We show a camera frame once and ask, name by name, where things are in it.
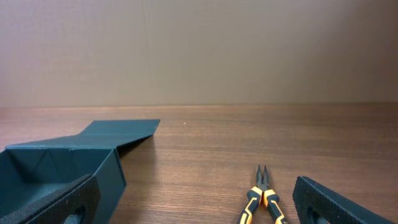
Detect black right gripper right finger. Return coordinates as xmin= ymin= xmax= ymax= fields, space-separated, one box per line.
xmin=292 ymin=176 xmax=393 ymax=224

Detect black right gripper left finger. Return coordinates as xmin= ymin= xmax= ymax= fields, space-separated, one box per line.
xmin=1 ymin=174 xmax=101 ymax=224

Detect orange black needle-nose pliers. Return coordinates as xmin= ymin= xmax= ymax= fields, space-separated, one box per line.
xmin=237 ymin=164 xmax=288 ymax=224

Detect dark green open box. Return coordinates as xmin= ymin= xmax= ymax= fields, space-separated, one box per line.
xmin=1 ymin=119 xmax=160 ymax=223

